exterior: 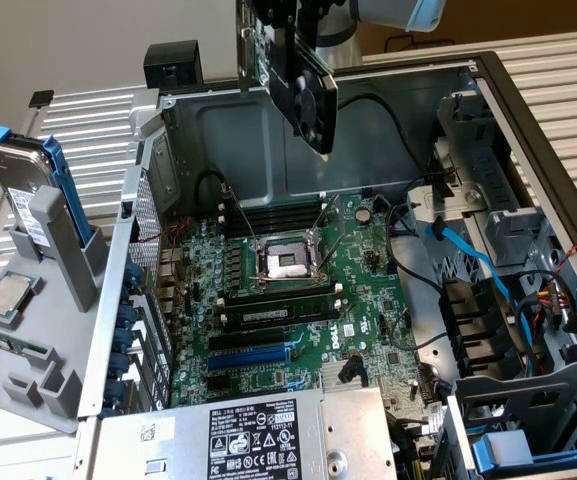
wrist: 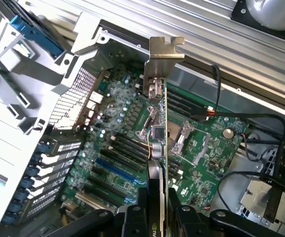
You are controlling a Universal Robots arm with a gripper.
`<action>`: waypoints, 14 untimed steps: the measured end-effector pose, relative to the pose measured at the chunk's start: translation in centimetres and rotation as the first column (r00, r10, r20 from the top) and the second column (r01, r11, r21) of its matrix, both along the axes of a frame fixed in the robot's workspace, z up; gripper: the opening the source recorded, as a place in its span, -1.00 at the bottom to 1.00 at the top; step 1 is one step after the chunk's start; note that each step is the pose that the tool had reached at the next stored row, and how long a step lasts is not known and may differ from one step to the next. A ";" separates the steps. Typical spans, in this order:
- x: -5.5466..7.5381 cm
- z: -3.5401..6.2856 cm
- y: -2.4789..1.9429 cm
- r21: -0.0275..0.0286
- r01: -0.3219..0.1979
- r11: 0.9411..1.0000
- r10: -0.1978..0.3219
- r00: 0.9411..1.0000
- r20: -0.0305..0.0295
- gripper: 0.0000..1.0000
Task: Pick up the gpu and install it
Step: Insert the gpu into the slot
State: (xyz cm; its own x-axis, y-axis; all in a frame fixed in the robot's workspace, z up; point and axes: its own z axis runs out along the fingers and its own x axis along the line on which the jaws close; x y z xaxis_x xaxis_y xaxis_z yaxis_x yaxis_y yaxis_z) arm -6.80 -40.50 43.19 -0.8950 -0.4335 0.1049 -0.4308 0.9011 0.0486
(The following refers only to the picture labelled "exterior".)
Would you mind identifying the green GPU with black fan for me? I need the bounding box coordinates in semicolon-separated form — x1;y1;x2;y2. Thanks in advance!
236;0;340;164

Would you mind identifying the black box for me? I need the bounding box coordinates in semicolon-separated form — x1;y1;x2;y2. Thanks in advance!
143;40;204;91

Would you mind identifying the open black PC case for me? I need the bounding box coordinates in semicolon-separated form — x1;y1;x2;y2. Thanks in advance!
75;49;577;480

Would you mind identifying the black RAM slot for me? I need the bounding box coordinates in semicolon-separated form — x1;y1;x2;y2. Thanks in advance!
217;280;344;307
220;197;327;221
222;212;322;237

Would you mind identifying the thin metal locking lever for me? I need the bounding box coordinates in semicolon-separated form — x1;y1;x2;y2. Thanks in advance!
221;183;260;250

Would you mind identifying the CPU socket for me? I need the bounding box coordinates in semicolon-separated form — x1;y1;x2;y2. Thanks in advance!
251;232;334;292

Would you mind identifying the silver metal disk bay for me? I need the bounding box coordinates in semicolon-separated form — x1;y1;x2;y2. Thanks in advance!
430;89;549;271

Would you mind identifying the silver rear port block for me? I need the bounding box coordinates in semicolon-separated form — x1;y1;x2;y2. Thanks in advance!
156;247;192;326

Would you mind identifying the green Dell motherboard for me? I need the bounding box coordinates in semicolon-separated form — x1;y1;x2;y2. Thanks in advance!
160;192;449;407

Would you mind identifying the blue slot latch row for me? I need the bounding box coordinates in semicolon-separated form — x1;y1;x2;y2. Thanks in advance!
100;262;144;419

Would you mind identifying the long black expansion slot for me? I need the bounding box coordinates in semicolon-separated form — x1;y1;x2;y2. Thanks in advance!
207;327;287;352

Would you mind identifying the blue expansion slot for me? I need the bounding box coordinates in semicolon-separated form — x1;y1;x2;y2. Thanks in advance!
206;346;293;372

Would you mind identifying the silver chipset heatsink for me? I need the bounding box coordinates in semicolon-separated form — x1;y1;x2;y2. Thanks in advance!
320;359;369;389

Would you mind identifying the grey parts rack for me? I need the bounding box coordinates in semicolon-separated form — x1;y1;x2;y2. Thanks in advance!
0;185;112;435

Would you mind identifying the silver CPU chip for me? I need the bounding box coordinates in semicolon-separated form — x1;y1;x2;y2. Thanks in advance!
0;273;37;319

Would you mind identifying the silver power supply unit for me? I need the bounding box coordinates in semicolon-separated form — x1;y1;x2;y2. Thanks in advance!
85;383;400;480

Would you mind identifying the grey plastic drive cage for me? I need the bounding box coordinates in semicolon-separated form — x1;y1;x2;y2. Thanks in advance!
447;359;577;480

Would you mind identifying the blue drive caddy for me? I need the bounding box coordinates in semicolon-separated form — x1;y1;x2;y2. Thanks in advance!
471;429;577;476

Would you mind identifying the black wire with connector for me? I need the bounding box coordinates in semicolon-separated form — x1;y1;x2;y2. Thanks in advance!
336;92;457;184

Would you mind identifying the hard disk with blue bracket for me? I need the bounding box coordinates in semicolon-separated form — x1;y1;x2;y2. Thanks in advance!
0;118;92;251

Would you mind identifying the blue flat SATA wire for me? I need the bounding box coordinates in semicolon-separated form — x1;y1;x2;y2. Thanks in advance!
425;217;514;304

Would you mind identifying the yellow red wire bundle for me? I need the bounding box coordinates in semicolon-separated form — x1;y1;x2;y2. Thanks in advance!
537;279;569;312

